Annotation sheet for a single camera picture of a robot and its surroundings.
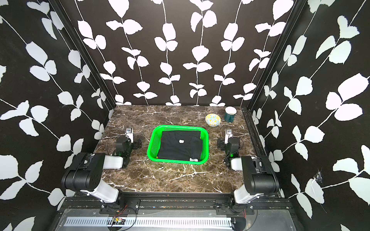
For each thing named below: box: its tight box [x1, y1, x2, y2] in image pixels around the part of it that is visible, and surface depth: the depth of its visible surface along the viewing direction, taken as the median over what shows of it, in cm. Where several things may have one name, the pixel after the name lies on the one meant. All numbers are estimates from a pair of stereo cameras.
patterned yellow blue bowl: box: [205, 113, 222, 128], surface depth 113 cm
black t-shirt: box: [157, 130, 203, 162], surface depth 95 cm
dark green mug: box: [224, 105, 238, 124], surface depth 107 cm
